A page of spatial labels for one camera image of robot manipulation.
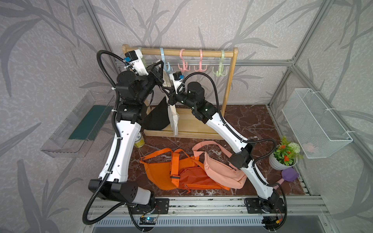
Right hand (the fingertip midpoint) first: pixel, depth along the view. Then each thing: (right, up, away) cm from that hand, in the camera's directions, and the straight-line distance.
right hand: (162, 87), depth 69 cm
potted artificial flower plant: (+63, -35, +6) cm, 73 cm away
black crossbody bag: (-9, -16, +28) cm, 33 cm away
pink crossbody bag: (+31, -45, +11) cm, 56 cm away
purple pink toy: (+71, -49, +16) cm, 88 cm away
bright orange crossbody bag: (0, -48, +12) cm, 49 cm away
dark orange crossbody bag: (+17, -47, +8) cm, 51 cm away
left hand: (+4, +7, -12) cm, 15 cm away
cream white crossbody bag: (+4, -13, +7) cm, 16 cm away
